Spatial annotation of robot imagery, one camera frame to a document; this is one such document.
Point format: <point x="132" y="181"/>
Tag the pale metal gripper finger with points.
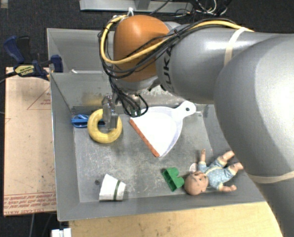
<point x="106" y="105"/>
<point x="114" y="121"/>

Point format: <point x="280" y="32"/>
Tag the blue plastic tool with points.
<point x="78" y="121"/>

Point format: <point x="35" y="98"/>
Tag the grey metal bin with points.
<point x="127" y="162"/>

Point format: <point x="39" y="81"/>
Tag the white dustpan with orange edge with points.
<point x="161" y="130"/>

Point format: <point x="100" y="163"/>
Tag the white paper cup green stripe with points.
<point x="111" y="189"/>

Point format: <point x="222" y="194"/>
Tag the green toy block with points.
<point x="174" y="179"/>

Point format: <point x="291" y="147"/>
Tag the brown cardboard board red print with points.
<point x="28" y="142"/>

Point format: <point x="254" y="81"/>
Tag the baby doll in blue clothes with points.
<point x="214" y="175"/>

